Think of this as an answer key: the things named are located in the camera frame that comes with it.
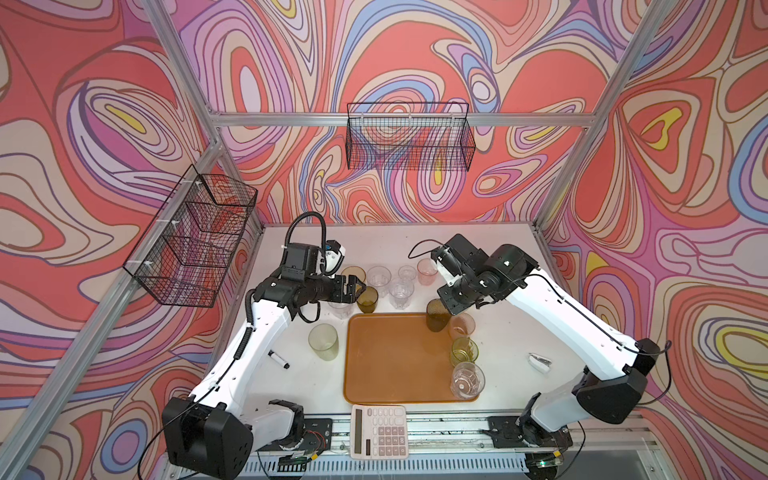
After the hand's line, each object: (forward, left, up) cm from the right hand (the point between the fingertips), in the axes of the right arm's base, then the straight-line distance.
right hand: (455, 306), depth 71 cm
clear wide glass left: (+10, +30, -17) cm, 36 cm away
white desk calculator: (-23, +19, -20) cm, 36 cm away
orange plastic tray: (-4, +15, -23) cm, 28 cm away
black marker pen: (-4, +48, -21) cm, 53 cm away
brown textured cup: (+7, +1, -20) cm, 21 cm away
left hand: (+8, +25, -1) cm, 26 cm away
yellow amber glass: (+22, +27, -14) cm, 38 cm away
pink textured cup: (+4, -6, -20) cm, 21 cm away
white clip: (-7, -26, -22) cm, 35 cm away
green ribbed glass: (-3, -6, -21) cm, 22 cm away
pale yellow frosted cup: (+1, +36, -19) cm, 40 cm away
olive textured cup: (+14, +23, -20) cm, 34 cm away
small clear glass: (+24, +9, -19) cm, 32 cm away
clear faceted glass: (-11, -5, -22) cm, 25 cm away
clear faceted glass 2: (+18, +12, -20) cm, 30 cm away
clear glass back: (+22, +19, -17) cm, 34 cm away
